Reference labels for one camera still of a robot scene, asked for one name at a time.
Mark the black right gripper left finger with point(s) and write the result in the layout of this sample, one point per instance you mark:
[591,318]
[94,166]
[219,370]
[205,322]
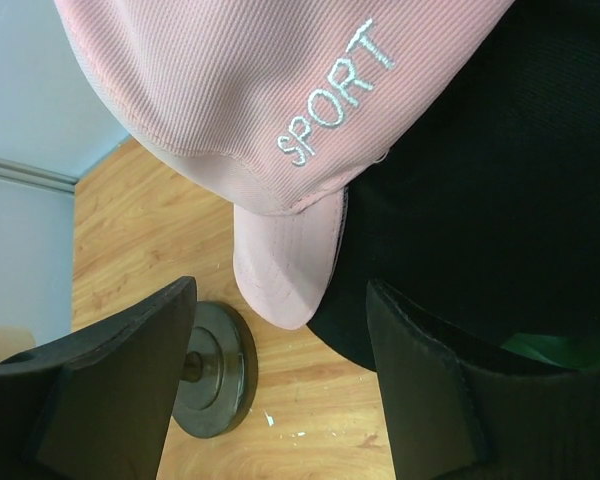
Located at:
[96,404]

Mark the light teal plastic bin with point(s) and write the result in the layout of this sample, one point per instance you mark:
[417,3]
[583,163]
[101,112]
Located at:
[577,353]

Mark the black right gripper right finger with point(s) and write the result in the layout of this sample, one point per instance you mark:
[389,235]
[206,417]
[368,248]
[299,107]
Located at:
[457,407]

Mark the pink sport baseball cap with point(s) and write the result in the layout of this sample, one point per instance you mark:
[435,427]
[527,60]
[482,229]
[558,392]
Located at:
[275,106]

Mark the black baseball cap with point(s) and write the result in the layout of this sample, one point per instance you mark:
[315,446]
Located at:
[486,213]

